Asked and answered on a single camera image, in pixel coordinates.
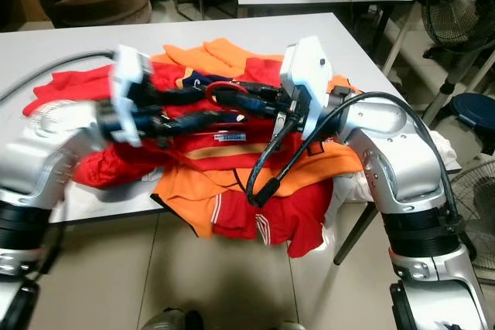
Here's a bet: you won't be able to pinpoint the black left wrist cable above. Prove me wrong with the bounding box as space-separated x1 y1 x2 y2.
0 50 117 103

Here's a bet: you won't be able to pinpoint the orange shirt striped hem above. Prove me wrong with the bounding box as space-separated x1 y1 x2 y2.
151 141 364 240

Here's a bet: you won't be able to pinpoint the red wire hanger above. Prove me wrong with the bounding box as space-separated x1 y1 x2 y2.
205 80 248 111

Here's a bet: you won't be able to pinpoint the red garment white stripes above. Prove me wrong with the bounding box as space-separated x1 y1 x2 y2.
210 182 335 260

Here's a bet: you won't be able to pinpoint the white thick garment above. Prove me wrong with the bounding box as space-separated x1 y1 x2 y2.
329 131 461 226

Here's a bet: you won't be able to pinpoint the grey left robot foot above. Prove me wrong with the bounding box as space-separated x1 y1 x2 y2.
143 308 202 330

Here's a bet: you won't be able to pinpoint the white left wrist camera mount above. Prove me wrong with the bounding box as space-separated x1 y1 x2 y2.
108 44 152 148

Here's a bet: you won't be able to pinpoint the white table black legs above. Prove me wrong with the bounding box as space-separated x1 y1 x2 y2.
0 12 453 265

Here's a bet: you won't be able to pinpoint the grey floor fan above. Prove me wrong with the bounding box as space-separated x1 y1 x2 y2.
450 162 495 284

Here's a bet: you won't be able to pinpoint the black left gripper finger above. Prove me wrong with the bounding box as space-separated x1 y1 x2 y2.
159 110 233 136
155 87 206 107

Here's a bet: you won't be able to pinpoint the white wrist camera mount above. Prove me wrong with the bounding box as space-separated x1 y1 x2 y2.
278 35 333 141
108 44 152 148

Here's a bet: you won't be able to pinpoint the red jersey navy collar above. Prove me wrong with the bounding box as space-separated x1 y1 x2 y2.
77 56 326 190

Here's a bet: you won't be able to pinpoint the black pedestal fan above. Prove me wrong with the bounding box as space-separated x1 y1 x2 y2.
414 0 495 122

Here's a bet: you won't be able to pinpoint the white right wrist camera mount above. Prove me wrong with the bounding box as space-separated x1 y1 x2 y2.
278 35 333 141

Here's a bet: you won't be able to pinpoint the plain red shirt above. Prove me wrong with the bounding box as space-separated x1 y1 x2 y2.
22 67 125 118

